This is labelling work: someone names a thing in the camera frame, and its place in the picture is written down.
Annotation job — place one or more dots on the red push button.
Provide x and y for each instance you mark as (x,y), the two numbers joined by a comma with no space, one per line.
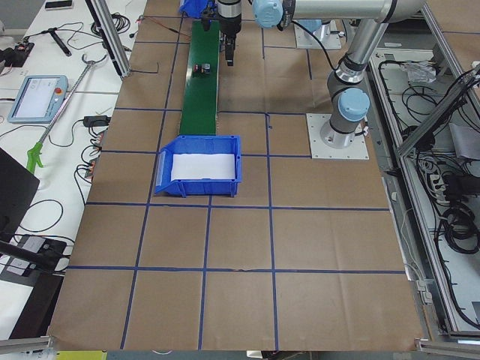
(202,69)

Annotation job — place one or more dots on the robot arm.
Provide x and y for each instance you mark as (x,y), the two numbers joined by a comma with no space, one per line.
(229,15)
(350,103)

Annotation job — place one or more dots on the right blue bin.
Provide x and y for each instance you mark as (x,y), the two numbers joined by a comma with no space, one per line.
(192,8)

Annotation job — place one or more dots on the blue bin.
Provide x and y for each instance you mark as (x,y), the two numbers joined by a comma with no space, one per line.
(192,8)
(189,144)

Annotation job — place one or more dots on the green conveyor belt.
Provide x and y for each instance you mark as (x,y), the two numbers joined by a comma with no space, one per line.
(199,112)

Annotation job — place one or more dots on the left blue bin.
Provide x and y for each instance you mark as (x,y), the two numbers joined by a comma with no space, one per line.
(189,144)

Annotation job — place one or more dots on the white foam left bin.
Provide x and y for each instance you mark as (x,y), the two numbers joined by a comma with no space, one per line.
(203,166)

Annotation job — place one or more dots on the black power adapter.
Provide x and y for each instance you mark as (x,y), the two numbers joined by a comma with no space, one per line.
(91,121)

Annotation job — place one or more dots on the teach pendant tablet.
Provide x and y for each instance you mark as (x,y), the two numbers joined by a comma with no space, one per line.
(38,99)

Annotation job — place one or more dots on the green handled grabber tool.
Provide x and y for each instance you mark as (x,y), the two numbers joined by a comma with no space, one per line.
(35,152)

